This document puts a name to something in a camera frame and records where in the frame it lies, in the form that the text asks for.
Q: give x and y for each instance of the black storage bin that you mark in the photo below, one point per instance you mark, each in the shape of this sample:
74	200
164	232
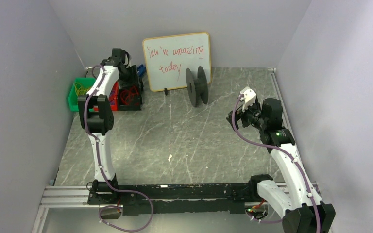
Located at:
129	97

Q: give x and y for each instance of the red storage bin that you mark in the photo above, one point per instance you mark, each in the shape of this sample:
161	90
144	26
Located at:
113	97

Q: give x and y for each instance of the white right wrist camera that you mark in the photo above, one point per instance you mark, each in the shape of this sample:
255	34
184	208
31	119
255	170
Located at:
247	97

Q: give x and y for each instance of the green storage bin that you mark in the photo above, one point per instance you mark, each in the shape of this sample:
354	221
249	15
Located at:
81	86

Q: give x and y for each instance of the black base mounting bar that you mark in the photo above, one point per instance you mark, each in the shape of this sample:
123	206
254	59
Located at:
235	198

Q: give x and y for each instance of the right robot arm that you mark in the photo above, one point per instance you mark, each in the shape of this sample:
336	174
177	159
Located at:
301	209

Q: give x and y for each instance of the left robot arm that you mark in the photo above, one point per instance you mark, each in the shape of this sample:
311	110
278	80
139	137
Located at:
97	119

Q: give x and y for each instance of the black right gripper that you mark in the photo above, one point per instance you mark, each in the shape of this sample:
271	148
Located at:
238	116

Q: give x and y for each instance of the blue tool behind bins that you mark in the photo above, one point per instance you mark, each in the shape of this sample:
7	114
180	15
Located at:
141	70

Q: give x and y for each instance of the yellow framed whiteboard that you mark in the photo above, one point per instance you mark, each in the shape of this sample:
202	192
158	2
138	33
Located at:
168	57

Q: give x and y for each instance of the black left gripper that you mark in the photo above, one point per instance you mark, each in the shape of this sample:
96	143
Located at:
130	81

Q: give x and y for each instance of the aluminium frame rail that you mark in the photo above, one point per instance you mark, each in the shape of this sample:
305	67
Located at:
76	197

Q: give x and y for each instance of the black perforated cable spool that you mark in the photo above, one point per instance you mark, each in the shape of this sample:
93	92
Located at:
197	86

